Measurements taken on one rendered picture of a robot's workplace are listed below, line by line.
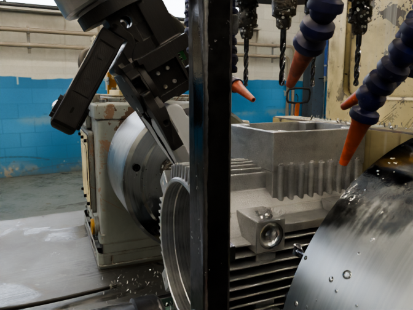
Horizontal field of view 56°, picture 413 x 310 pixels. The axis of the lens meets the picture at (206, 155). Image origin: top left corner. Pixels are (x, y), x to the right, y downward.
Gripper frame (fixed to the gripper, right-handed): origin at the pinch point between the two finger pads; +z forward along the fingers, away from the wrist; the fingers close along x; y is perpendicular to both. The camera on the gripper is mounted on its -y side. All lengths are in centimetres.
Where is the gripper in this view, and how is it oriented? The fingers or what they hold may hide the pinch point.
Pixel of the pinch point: (182, 170)
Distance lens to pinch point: 46.8
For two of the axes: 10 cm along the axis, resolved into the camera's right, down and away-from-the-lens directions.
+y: 8.0, -5.5, 2.4
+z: 4.6, 8.2, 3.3
